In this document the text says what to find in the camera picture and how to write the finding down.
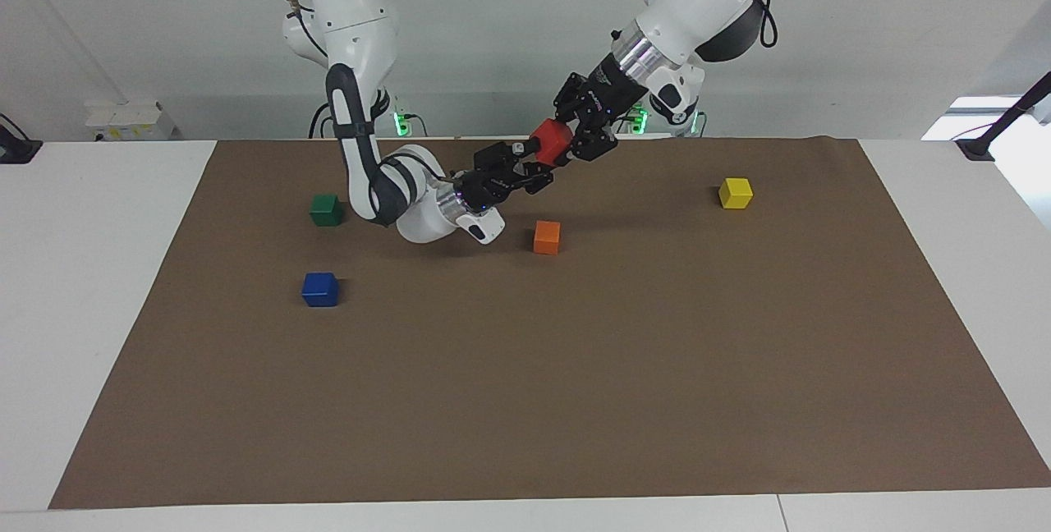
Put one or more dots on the orange wooden block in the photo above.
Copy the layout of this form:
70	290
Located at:
547	237

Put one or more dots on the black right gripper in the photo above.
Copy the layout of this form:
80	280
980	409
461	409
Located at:
488	189

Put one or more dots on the blue wooden block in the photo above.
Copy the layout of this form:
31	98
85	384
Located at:
319	290

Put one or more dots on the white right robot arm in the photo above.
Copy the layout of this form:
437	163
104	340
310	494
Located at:
353	15

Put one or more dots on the brown paper table mat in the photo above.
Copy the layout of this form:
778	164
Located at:
575	368

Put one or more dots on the yellow wooden block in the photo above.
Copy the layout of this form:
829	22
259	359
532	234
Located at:
736	193

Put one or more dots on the white power strip box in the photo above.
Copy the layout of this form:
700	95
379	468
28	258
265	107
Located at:
131	121

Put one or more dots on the black camera stand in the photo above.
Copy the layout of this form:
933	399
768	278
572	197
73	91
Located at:
998	126
16	146

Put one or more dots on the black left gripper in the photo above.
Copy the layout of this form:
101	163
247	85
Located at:
612	89

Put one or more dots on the red wooden block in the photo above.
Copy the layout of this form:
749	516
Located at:
550	144

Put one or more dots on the green wooden block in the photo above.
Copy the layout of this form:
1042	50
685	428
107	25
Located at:
326	210

